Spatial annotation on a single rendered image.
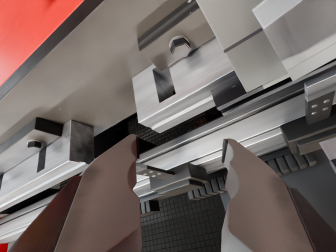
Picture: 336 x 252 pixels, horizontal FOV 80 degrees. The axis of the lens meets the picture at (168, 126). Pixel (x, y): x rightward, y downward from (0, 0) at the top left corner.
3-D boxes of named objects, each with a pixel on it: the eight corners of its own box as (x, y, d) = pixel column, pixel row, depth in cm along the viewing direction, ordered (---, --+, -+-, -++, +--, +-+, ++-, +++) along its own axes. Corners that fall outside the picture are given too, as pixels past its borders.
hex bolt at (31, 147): (31, 138, 41) (30, 145, 41) (45, 141, 44) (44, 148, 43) (24, 143, 42) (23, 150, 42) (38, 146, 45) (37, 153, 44)
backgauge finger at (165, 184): (148, 146, 37) (152, 173, 34) (205, 168, 57) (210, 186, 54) (103, 168, 42) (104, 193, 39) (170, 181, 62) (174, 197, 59)
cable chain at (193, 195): (309, 146, 52) (317, 160, 50) (309, 151, 57) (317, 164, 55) (185, 187, 67) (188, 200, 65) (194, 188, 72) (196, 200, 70)
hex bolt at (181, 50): (182, 31, 26) (185, 39, 26) (191, 44, 29) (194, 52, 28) (165, 43, 28) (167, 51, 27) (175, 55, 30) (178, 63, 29)
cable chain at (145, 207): (148, 199, 74) (150, 211, 72) (158, 200, 78) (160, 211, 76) (73, 225, 91) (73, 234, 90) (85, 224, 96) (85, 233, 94)
